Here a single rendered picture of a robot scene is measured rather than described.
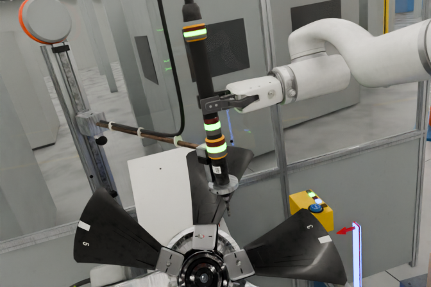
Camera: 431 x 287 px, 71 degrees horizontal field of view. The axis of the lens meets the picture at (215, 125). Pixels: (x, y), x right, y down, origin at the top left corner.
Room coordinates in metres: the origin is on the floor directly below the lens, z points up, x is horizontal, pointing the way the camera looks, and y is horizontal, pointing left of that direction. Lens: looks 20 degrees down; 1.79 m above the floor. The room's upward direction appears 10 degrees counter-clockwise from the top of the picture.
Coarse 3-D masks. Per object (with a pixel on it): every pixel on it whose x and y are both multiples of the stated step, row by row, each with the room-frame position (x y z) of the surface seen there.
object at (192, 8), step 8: (184, 0) 0.62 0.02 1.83; (192, 0) 0.62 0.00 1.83; (184, 8) 0.61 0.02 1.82; (192, 8) 0.60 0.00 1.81; (184, 16) 0.61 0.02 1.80; (192, 16) 0.60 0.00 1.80; (200, 16) 0.61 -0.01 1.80; (216, 160) 0.60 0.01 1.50; (224, 160) 0.61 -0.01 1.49; (216, 168) 0.61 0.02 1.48; (224, 168) 0.61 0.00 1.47; (216, 176) 0.61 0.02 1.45; (224, 176) 0.61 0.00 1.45; (224, 184) 0.61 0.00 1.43
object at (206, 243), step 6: (198, 228) 0.70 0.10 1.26; (204, 228) 0.68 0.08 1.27; (210, 228) 0.67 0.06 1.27; (216, 228) 0.65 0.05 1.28; (204, 234) 0.67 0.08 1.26; (210, 234) 0.65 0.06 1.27; (192, 240) 0.68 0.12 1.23; (198, 240) 0.67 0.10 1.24; (204, 240) 0.66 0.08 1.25; (210, 240) 0.64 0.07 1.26; (192, 246) 0.67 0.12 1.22; (198, 246) 0.66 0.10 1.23; (204, 246) 0.64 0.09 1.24; (210, 246) 0.63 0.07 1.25
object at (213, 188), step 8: (200, 152) 0.64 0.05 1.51; (200, 160) 0.64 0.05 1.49; (208, 160) 0.63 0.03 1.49; (208, 168) 0.63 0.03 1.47; (208, 176) 0.63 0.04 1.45; (232, 176) 0.64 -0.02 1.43; (208, 184) 0.62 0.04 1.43; (216, 184) 0.61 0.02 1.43; (232, 184) 0.60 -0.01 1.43; (216, 192) 0.59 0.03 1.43; (224, 192) 0.59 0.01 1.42
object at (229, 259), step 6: (234, 252) 0.66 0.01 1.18; (240, 252) 0.66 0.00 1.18; (228, 258) 0.65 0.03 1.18; (234, 258) 0.64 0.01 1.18; (240, 258) 0.64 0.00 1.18; (246, 258) 0.63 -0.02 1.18; (228, 264) 0.63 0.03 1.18; (234, 264) 0.62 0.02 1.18; (246, 264) 0.62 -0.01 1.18; (228, 270) 0.60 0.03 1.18; (234, 270) 0.60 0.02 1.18; (240, 270) 0.60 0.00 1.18; (246, 270) 0.59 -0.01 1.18; (252, 270) 0.59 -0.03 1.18; (234, 276) 0.58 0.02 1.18; (240, 276) 0.58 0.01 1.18; (246, 276) 0.58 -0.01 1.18
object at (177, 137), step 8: (160, 0) 0.68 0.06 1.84; (160, 8) 0.68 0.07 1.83; (160, 16) 0.68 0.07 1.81; (168, 40) 0.68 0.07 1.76; (168, 48) 0.68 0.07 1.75; (176, 72) 0.68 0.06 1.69; (176, 80) 0.68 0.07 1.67; (176, 88) 0.68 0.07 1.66; (104, 120) 0.99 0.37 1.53; (184, 120) 0.69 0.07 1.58; (128, 128) 0.88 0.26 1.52; (136, 128) 0.85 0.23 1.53; (168, 136) 0.74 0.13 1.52; (176, 136) 0.71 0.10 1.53; (176, 144) 0.71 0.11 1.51
